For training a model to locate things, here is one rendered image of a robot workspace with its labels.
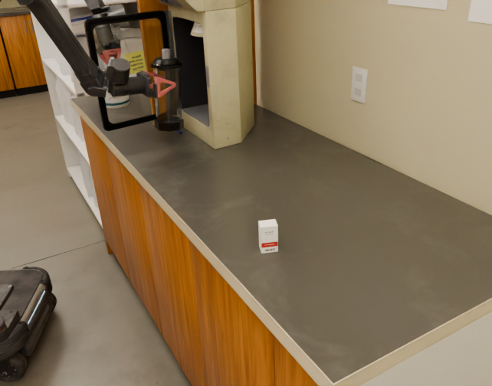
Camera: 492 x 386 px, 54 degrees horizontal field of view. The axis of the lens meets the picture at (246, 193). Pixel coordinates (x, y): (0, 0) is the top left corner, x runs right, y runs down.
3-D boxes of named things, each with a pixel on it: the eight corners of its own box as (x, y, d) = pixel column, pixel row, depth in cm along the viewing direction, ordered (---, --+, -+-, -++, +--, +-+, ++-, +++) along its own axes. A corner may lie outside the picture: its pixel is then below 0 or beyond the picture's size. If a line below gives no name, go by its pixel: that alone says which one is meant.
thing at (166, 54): (174, 66, 169) (173, 46, 166) (185, 70, 162) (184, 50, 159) (149, 67, 165) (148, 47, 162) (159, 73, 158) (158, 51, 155)
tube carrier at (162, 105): (176, 118, 178) (175, 59, 169) (189, 125, 170) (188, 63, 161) (149, 122, 173) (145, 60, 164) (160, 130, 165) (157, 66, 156)
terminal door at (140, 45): (176, 114, 195) (165, 9, 176) (104, 132, 179) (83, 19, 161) (175, 114, 195) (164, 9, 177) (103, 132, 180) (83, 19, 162)
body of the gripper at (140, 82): (141, 71, 164) (120, 73, 161) (152, 77, 156) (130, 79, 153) (142, 90, 167) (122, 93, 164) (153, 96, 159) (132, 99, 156)
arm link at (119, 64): (90, 76, 159) (87, 94, 154) (92, 48, 150) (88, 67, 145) (128, 83, 162) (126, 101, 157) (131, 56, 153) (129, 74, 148)
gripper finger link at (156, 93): (169, 71, 164) (142, 73, 160) (178, 75, 159) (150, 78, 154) (170, 91, 167) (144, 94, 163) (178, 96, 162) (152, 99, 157)
